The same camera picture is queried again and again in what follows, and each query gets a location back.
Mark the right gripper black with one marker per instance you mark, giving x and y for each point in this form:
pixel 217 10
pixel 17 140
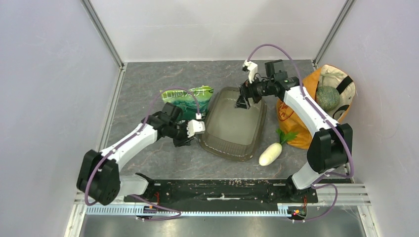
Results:
pixel 248 91

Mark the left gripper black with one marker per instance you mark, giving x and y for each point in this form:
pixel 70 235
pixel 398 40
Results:
pixel 185 140

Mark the green litter bag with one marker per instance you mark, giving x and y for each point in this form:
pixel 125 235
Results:
pixel 186 102

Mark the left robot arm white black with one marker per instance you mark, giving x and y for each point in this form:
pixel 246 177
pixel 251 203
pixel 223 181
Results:
pixel 99 177

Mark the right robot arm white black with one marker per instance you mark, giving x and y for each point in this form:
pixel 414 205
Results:
pixel 331 142

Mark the grey plastic litter box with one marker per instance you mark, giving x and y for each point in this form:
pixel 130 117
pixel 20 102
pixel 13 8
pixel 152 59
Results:
pixel 233 133

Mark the white radish toy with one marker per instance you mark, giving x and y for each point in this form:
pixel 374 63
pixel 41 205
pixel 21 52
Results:
pixel 273 151

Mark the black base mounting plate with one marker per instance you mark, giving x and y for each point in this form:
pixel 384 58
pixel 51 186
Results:
pixel 225 194

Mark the orange tote bag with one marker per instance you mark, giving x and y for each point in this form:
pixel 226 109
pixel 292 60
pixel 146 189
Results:
pixel 327 75

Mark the green melon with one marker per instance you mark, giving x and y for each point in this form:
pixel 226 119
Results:
pixel 327 97

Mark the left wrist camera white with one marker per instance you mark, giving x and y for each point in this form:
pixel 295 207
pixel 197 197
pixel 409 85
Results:
pixel 195 127

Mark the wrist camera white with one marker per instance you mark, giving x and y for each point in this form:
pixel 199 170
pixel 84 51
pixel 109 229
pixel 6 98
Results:
pixel 251 68
pixel 195 127

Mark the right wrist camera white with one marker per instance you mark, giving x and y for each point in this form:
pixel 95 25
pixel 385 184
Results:
pixel 251 68

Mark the grey cable duct strip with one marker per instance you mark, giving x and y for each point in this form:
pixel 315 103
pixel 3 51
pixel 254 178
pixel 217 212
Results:
pixel 142 210

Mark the aluminium frame rail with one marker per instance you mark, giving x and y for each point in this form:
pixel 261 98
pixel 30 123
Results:
pixel 343 192

